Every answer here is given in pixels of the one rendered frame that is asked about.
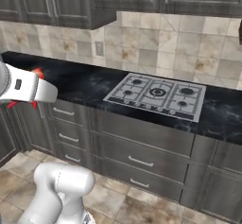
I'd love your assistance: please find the dark grey wide drawer front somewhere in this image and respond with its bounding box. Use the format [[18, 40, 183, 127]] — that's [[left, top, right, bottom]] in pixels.
[[94, 155, 186, 203], [92, 130, 191, 184]]

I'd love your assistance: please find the dark grey base cupboard door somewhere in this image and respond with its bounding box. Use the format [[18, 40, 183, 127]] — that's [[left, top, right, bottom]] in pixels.
[[196, 166, 242, 224], [14, 101, 57, 155], [0, 104, 22, 168]]

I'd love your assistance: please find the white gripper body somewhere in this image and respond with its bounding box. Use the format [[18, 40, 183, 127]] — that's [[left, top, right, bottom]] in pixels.
[[33, 78, 60, 105]]

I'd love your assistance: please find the dark grey small drawer front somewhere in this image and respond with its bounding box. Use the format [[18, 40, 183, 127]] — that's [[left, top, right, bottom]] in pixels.
[[47, 101, 92, 129], [56, 141, 95, 171], [50, 119, 93, 152]]

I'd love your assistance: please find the silver gas hob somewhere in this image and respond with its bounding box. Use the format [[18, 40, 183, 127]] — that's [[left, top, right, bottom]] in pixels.
[[102, 72, 207, 124]]

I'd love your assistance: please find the dark grey panel under hob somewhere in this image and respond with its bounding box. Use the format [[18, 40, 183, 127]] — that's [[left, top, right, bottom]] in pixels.
[[90, 107, 196, 158]]

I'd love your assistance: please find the grey wall socket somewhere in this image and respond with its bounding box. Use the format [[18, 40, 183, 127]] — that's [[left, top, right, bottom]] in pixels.
[[95, 41, 105, 58]]

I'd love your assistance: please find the dark grey short drawer front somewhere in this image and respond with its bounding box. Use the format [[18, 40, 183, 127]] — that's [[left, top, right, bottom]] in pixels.
[[190, 134, 242, 176]]

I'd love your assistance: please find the silver drawer handle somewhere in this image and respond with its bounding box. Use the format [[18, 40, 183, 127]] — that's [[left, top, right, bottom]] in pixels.
[[130, 177, 150, 189], [58, 132, 80, 144], [52, 107, 76, 117], [64, 153, 82, 164], [128, 155, 155, 168]]

